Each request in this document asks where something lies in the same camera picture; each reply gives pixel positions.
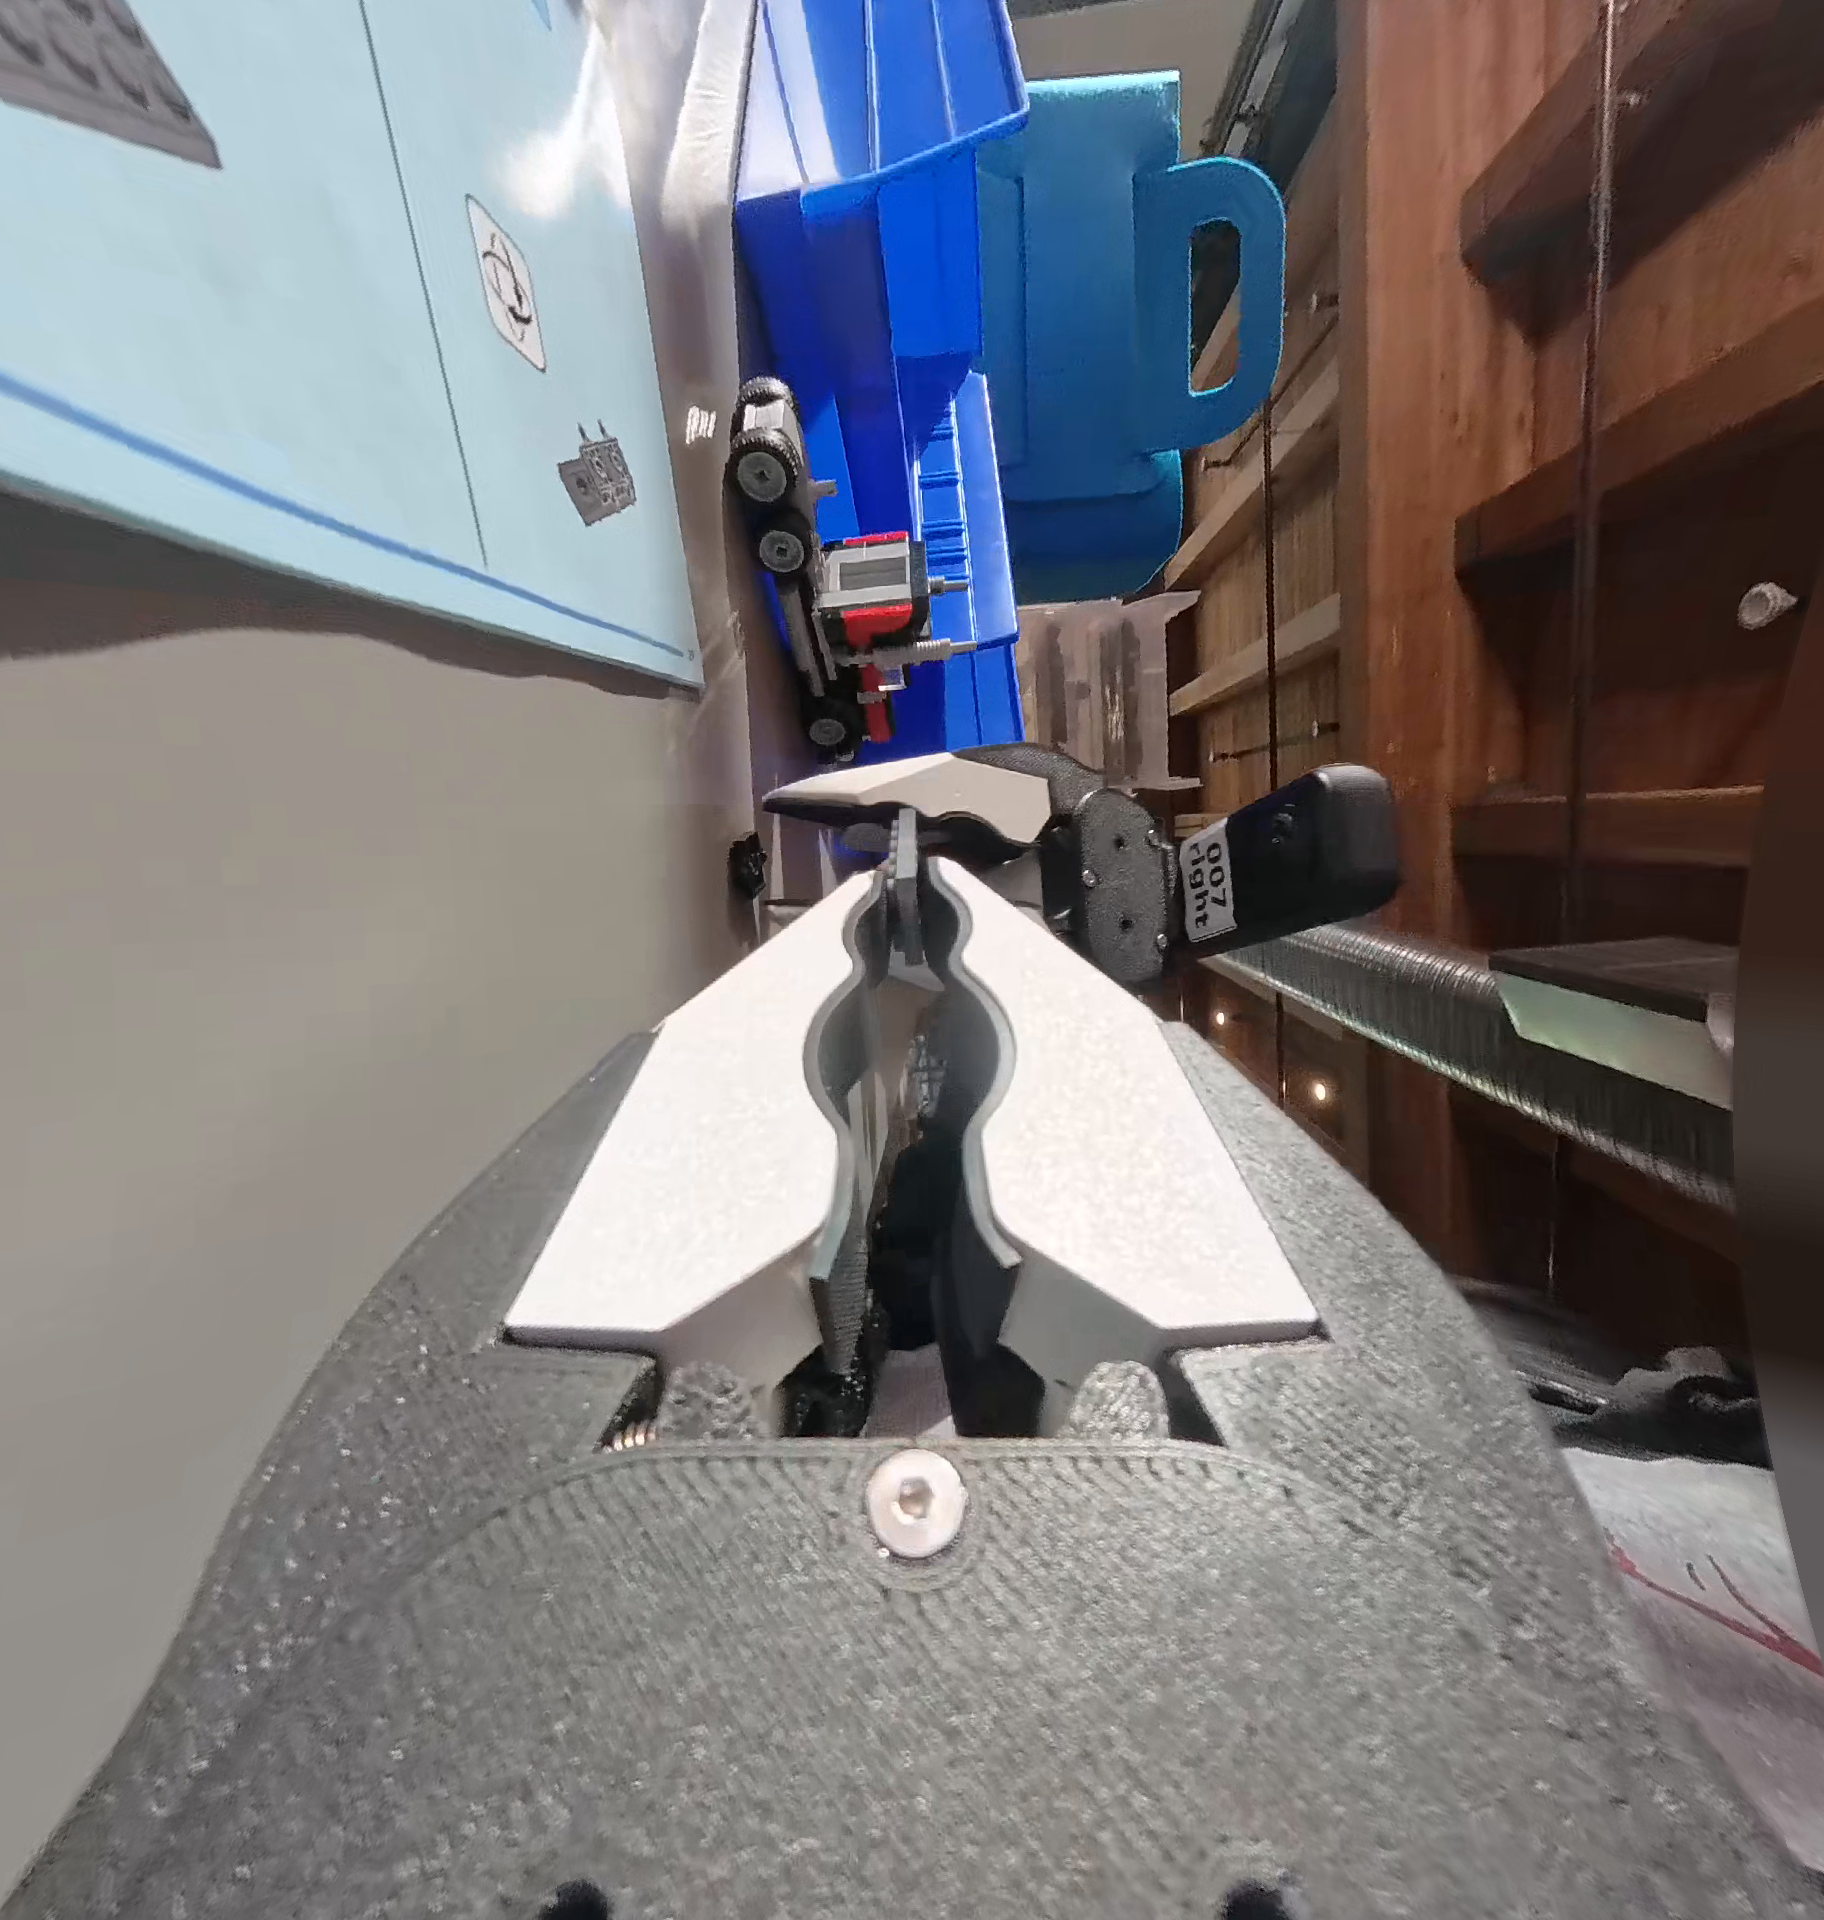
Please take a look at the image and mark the person's grey sweatshirt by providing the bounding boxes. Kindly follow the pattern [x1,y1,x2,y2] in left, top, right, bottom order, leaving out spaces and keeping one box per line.
[1565,1439,1824,1920]

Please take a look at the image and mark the grey desk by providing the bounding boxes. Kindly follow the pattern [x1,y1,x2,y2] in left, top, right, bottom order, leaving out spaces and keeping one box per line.
[0,0,773,1920]

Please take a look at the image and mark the light blue instruction booklet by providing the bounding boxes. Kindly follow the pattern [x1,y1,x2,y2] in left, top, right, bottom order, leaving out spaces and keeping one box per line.
[0,0,707,693]

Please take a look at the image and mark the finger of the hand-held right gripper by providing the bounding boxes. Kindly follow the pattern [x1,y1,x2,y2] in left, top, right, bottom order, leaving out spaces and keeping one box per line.
[764,750,1063,845]
[835,816,1031,875]

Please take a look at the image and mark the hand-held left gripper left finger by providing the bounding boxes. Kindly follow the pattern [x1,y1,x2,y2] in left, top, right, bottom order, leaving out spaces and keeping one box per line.
[504,873,893,1419]

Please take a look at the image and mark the blue plastic bin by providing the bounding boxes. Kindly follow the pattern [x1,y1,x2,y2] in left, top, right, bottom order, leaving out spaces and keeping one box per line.
[729,0,1037,752]

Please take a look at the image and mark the red black toy brick truck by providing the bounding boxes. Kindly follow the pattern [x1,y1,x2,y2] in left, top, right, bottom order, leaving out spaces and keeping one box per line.
[724,375,983,759]

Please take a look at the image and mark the clear plastic storage drawers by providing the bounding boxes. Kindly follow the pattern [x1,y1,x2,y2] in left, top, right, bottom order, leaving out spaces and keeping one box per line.
[1024,589,1203,794]

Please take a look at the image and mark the blue felt carrier bag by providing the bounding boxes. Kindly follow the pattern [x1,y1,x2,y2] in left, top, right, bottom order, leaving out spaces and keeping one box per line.
[981,75,1288,602]

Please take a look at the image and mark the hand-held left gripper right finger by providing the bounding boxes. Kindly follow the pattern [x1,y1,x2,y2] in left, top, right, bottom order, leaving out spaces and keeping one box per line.
[921,861,1323,1428]

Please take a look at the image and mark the dark grey toy brick plate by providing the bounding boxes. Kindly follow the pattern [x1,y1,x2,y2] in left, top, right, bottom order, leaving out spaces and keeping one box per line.
[879,809,938,969]

